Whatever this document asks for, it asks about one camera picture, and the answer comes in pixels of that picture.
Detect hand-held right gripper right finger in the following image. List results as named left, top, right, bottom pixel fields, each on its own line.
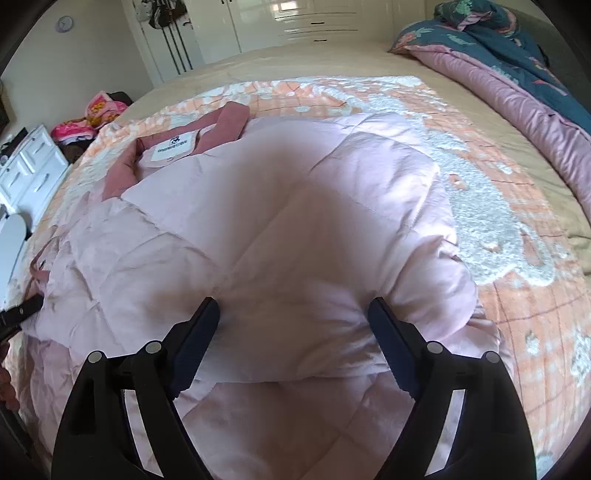
left=368, top=296, right=539, bottom=480

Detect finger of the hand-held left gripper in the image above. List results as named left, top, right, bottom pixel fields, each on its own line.
left=0, top=294, right=44, bottom=340

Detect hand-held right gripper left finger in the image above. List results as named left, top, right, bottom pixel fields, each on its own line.
left=52, top=296, right=221, bottom=480

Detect pink padded jacket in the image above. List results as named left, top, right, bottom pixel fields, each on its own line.
left=25, top=104, right=513, bottom=480

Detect white drawer cabinet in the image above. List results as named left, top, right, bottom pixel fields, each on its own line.
left=0, top=124, right=71, bottom=222

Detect orange blanket with white pattern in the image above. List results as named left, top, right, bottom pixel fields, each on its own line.
left=9, top=75, right=591, bottom=480

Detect pink patterned bag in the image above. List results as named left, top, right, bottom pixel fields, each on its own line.
left=50, top=91, right=130, bottom=144

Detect beige bed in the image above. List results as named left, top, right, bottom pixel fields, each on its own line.
left=111, top=39, right=591, bottom=252

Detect pink and teal quilt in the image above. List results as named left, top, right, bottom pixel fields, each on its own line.
left=387, top=0, right=591, bottom=217

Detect white door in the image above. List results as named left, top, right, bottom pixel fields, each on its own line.
left=122, top=0, right=206, bottom=84

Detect dark bags on door hook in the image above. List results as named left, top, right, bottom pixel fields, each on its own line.
left=148, top=0, right=188, bottom=29

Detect white wardrobe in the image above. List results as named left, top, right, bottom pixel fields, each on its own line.
left=121, top=0, right=395, bottom=84

